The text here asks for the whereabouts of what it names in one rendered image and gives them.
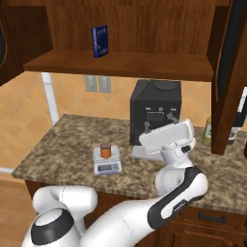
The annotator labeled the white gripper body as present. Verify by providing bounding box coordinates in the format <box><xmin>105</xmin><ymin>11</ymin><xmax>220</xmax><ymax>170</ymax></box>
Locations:
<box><xmin>138</xmin><ymin>119</ymin><xmax>196</xmax><ymax>155</ymax></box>

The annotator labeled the orange jam jar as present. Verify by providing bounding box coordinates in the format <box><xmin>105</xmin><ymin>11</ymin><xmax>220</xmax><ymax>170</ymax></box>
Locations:
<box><xmin>99</xmin><ymin>142</ymin><xmax>112</xmax><ymax>159</ymax></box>

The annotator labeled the white digital scale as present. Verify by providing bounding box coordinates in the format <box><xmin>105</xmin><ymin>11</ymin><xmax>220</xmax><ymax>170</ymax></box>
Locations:
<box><xmin>92</xmin><ymin>145</ymin><xmax>124</xmax><ymax>177</ymax></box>

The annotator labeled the wooden cabinet door with dark panel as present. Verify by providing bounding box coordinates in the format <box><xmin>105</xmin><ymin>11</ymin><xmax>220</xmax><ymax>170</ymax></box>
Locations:
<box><xmin>206</xmin><ymin>0</ymin><xmax>247</xmax><ymax>156</ymax></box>

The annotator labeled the wooden base cabinet door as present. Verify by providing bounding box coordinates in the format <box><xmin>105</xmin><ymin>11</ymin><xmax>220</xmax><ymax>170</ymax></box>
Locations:
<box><xmin>160</xmin><ymin>225</ymin><xmax>247</xmax><ymax>247</ymax></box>

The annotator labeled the black coffee machine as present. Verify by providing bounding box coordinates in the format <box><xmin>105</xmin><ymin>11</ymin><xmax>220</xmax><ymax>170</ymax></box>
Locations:
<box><xmin>129</xmin><ymin>78</ymin><xmax>183</xmax><ymax>162</ymax></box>

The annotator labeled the yellow-green bottle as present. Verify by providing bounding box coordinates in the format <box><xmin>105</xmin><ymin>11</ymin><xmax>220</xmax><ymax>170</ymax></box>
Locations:
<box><xmin>202</xmin><ymin>116</ymin><xmax>213</xmax><ymax>145</ymax></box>

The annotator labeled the dark bottle with white neck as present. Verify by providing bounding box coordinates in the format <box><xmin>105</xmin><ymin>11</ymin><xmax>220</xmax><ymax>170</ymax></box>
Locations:
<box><xmin>227</xmin><ymin>86</ymin><xmax>247</xmax><ymax>146</ymax></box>

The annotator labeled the blue box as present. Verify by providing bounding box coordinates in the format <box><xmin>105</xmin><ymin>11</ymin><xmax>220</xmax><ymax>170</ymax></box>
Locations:
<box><xmin>91</xmin><ymin>24</ymin><xmax>110</xmax><ymax>59</ymax></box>

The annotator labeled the wooden drawer front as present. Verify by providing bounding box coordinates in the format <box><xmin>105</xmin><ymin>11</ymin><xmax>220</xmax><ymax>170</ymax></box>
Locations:
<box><xmin>175</xmin><ymin>206</ymin><xmax>247</xmax><ymax>232</ymax></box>

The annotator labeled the grey wall socket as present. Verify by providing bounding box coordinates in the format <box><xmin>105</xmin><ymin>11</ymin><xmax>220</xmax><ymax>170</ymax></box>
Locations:
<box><xmin>97</xmin><ymin>75</ymin><xmax>113</xmax><ymax>95</ymax></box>
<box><xmin>83</xmin><ymin>74</ymin><xmax>98</xmax><ymax>94</ymax></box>

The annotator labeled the wooden wall cabinet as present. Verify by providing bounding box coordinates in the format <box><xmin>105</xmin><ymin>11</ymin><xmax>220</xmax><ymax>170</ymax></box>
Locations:
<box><xmin>22</xmin><ymin>0</ymin><xmax>232</xmax><ymax>83</ymax></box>

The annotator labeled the black drawer handle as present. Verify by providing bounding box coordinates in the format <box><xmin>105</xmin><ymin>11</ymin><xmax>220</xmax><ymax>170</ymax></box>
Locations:
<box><xmin>198</xmin><ymin>211</ymin><xmax>228</xmax><ymax>224</ymax></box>

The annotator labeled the dark cabinet door handle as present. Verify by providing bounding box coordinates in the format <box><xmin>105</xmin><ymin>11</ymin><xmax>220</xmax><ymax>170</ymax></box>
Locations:
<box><xmin>0</xmin><ymin>21</ymin><xmax>9</xmax><ymax>69</ymax></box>

